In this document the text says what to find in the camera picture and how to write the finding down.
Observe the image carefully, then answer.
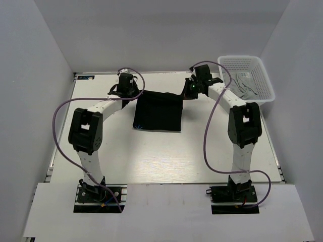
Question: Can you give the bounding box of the black t shirt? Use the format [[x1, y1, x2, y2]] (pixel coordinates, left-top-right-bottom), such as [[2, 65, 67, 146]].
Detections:
[[132, 90, 184, 132]]

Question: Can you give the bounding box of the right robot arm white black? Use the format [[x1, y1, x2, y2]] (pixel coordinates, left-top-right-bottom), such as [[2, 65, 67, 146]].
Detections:
[[182, 75, 262, 193]]

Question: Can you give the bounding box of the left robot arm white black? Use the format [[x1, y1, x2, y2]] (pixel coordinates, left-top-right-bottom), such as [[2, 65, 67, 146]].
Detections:
[[68, 83, 140, 187]]

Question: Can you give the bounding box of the blue label sticker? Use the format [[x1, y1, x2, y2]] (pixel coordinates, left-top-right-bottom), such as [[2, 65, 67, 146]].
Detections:
[[77, 75, 95, 80]]

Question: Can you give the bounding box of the grey t shirt in basket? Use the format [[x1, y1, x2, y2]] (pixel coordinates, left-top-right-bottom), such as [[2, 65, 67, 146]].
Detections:
[[229, 72, 258, 100]]

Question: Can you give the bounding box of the white plastic basket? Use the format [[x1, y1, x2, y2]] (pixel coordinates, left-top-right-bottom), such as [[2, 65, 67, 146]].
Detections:
[[218, 55, 275, 105]]

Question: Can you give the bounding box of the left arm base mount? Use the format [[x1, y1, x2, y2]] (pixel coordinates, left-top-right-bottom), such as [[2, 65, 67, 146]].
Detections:
[[73, 179, 127, 214]]

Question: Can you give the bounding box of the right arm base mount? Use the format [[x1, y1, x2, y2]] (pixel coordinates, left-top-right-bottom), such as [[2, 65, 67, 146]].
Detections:
[[205, 186, 259, 215]]

